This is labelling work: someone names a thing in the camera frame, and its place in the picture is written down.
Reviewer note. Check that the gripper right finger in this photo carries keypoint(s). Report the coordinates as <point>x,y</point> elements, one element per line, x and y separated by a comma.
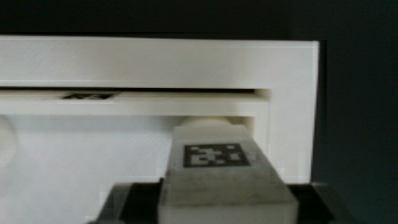
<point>321,209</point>

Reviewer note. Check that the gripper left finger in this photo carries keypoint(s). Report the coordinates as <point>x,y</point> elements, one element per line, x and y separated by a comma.
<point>129,206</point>

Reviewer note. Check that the white square tabletop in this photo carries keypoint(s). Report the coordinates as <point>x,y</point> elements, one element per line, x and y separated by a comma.
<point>85,139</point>

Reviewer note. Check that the white U-shaped fence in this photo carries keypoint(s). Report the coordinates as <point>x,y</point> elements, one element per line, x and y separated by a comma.
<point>172,77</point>

